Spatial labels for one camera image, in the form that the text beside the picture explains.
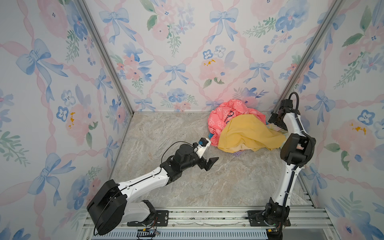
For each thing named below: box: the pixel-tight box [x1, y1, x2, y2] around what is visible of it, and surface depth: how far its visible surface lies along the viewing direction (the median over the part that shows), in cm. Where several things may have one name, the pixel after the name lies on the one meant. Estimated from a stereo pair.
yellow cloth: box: [217, 114, 286, 153], surface depth 97 cm
